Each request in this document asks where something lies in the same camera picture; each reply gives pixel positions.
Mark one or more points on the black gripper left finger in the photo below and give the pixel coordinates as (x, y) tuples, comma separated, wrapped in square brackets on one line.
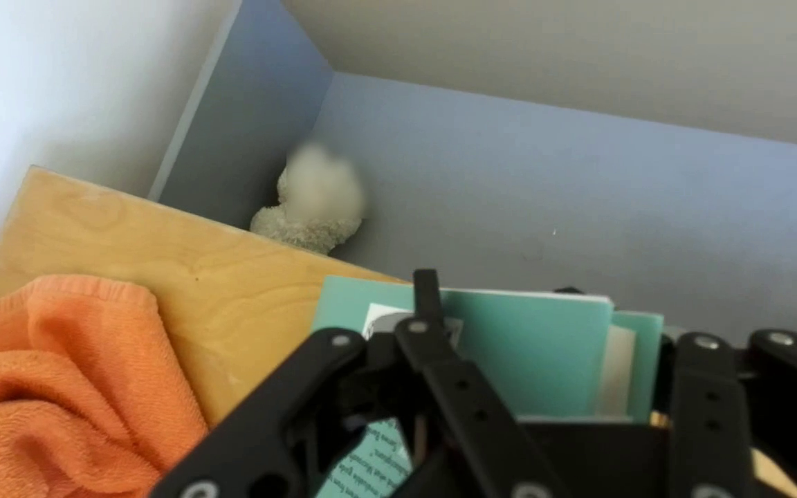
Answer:
[(454, 397)]

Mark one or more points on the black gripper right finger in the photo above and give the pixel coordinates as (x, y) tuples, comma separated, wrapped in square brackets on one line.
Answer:
[(739, 425)]

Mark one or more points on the light blue book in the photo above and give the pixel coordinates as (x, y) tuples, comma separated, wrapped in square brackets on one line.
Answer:
[(537, 356)]

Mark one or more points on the light wooden cabinet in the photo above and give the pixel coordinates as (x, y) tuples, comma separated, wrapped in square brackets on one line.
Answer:
[(187, 279)]

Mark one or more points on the white plush toy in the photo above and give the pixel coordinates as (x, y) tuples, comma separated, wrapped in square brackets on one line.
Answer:
[(316, 198)]

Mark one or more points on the orange towel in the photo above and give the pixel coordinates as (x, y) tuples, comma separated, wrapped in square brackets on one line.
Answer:
[(68, 389)]

